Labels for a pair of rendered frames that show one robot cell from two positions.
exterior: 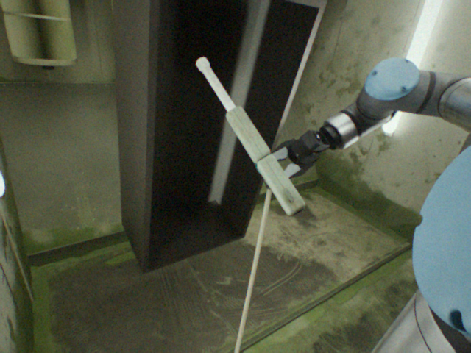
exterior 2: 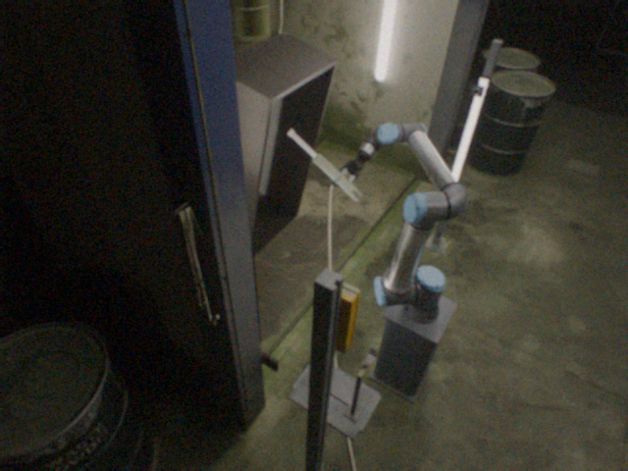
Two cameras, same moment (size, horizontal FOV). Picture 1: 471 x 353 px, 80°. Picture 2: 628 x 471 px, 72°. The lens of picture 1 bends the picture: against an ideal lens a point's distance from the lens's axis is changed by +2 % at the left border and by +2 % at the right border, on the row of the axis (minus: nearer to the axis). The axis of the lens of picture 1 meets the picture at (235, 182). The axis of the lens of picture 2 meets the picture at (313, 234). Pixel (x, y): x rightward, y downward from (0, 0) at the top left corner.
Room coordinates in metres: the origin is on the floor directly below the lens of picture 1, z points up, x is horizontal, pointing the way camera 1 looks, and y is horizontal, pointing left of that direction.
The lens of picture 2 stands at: (-0.95, 0.72, 2.47)
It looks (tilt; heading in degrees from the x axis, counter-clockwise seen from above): 42 degrees down; 337
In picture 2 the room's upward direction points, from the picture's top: 2 degrees clockwise
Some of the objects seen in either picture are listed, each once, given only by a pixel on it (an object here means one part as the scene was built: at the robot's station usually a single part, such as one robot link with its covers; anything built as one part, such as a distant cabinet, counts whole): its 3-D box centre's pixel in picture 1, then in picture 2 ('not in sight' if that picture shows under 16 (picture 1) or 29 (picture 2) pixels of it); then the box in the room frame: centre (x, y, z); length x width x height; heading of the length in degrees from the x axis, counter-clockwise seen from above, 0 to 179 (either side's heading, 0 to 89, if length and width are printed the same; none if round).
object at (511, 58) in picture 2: not in sight; (510, 59); (2.53, -2.86, 0.86); 0.54 x 0.54 x 0.01
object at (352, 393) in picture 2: not in sight; (340, 370); (-0.18, 0.27, 0.95); 0.26 x 0.15 x 0.32; 36
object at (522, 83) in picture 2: not in sight; (521, 84); (1.98, -2.52, 0.86); 0.54 x 0.54 x 0.01
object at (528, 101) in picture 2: not in sight; (506, 126); (1.97, -2.52, 0.44); 0.59 x 0.58 x 0.89; 141
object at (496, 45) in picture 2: not in sight; (460, 160); (1.11, -1.25, 0.82); 0.05 x 0.05 x 1.64; 36
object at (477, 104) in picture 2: not in sight; (466, 137); (1.09, -1.22, 1.02); 0.06 x 0.02 x 0.83; 36
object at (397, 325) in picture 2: not in sight; (409, 342); (0.16, -0.38, 0.32); 0.31 x 0.31 x 0.64; 36
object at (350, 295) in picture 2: not in sight; (335, 315); (-0.25, 0.35, 1.42); 0.12 x 0.06 x 0.26; 36
